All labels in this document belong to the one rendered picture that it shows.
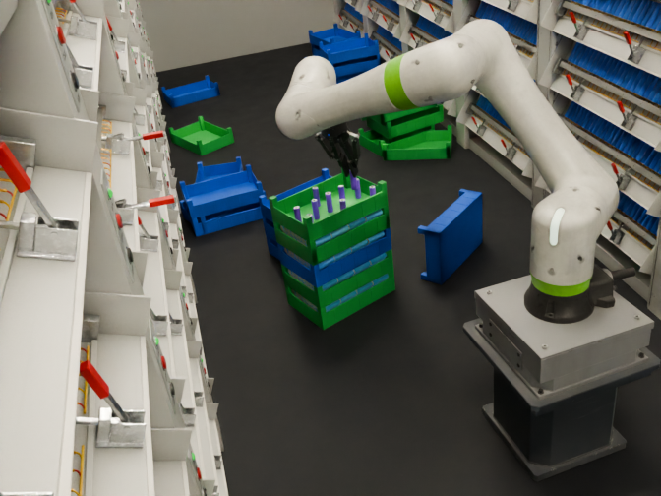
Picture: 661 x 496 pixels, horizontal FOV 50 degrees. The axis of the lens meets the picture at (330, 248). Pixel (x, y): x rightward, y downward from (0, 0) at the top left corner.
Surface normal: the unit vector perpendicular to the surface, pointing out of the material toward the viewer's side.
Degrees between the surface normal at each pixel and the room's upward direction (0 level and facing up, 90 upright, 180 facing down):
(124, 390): 22
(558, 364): 90
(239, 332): 0
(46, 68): 90
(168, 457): 90
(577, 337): 2
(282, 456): 0
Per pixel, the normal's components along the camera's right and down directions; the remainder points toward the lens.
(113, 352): 0.25, -0.87
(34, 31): 0.26, 0.48
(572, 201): -0.04, -0.84
